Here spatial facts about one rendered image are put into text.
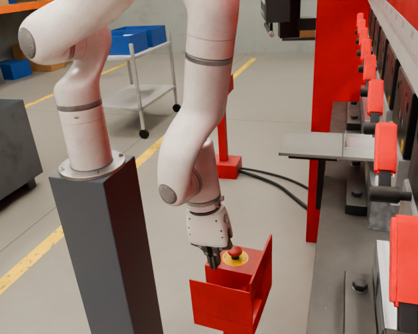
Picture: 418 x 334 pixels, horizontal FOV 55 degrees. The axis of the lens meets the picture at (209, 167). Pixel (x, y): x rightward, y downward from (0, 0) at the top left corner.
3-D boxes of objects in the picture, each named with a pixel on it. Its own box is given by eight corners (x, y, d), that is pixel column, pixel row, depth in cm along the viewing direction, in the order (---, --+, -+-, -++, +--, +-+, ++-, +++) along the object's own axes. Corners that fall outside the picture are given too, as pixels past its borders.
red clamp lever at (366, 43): (360, 37, 97) (358, 69, 93) (378, 36, 95) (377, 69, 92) (359, 42, 98) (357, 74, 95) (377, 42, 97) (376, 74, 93)
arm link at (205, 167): (205, 207, 85) (227, 188, 92) (195, 151, 80) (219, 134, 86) (174, 201, 90) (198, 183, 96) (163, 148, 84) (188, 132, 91)
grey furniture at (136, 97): (133, 109, 506) (121, 31, 465) (181, 111, 485) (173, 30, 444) (93, 135, 430) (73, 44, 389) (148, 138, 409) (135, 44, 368)
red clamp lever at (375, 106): (366, 76, 63) (363, 130, 59) (395, 76, 61) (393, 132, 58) (365, 83, 64) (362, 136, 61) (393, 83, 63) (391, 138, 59)
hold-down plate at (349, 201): (346, 166, 133) (346, 158, 131) (363, 167, 131) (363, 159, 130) (345, 214, 107) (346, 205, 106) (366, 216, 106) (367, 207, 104)
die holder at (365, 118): (358, 104, 190) (360, 85, 185) (372, 105, 188) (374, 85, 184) (361, 145, 147) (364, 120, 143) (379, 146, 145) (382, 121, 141)
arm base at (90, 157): (44, 177, 111) (27, 114, 103) (84, 150, 127) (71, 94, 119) (103, 183, 105) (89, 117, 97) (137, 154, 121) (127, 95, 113)
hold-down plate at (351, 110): (346, 107, 187) (347, 101, 186) (358, 107, 185) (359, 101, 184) (346, 130, 162) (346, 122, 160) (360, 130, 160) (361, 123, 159)
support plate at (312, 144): (286, 133, 132) (286, 130, 131) (371, 137, 124) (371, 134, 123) (278, 155, 116) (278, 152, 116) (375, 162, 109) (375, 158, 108)
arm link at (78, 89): (48, 107, 108) (24, 14, 97) (102, 91, 120) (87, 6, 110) (73, 114, 101) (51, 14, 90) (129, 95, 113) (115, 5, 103)
